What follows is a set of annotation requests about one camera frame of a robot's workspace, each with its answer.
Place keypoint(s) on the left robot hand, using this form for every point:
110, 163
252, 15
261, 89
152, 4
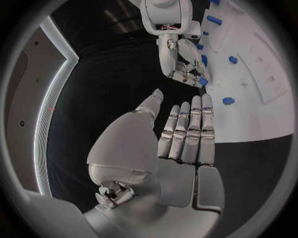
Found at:
139, 148

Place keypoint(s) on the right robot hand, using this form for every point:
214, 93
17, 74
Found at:
167, 59

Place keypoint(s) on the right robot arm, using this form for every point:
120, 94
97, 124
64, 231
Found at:
163, 11

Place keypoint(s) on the white task board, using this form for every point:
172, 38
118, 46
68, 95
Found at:
244, 120

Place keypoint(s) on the small blue peg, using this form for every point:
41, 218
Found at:
205, 33

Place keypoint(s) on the thick blue cylinder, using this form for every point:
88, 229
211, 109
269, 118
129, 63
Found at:
214, 20

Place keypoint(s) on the blue plug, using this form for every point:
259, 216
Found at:
232, 59

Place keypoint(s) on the blue gear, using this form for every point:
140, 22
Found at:
228, 101

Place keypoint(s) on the thin blue cylinder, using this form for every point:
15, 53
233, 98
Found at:
214, 1

